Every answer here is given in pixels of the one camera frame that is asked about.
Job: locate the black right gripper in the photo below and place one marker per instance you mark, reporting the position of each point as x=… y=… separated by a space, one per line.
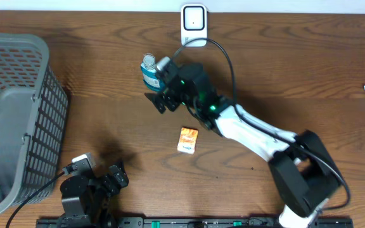
x=158 y=101

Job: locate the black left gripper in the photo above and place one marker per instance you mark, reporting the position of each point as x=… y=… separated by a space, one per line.
x=121 y=176

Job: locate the teal bottle with clear cap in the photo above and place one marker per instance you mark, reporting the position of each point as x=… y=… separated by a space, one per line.
x=149 y=73

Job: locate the small orange white box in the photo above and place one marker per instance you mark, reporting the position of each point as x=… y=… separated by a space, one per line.
x=187 y=140

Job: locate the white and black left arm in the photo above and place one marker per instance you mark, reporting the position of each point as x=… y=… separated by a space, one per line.
x=85 y=197

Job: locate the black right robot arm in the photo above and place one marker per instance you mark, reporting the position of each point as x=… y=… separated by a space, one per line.
x=302 y=169

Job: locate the white barcode scanner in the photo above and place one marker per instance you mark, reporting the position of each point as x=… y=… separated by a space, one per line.
x=193 y=24

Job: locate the dark grey plastic basket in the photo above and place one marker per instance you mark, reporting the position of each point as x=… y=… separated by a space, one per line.
x=33 y=114

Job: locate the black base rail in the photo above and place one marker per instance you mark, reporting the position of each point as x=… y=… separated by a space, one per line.
x=265 y=222

